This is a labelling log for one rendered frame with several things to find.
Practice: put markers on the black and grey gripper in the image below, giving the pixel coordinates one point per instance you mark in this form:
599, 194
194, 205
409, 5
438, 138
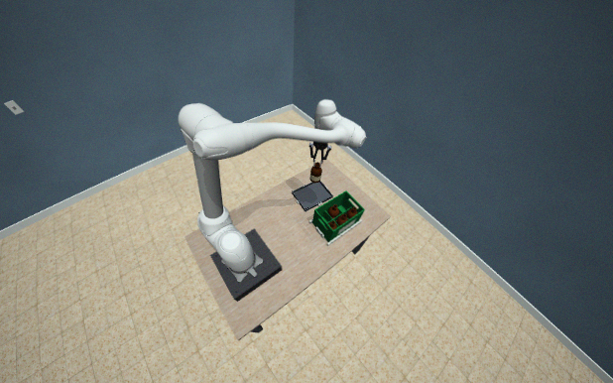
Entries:
320, 146

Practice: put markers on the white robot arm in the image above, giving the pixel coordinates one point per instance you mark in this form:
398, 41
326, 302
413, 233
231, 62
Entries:
220, 139

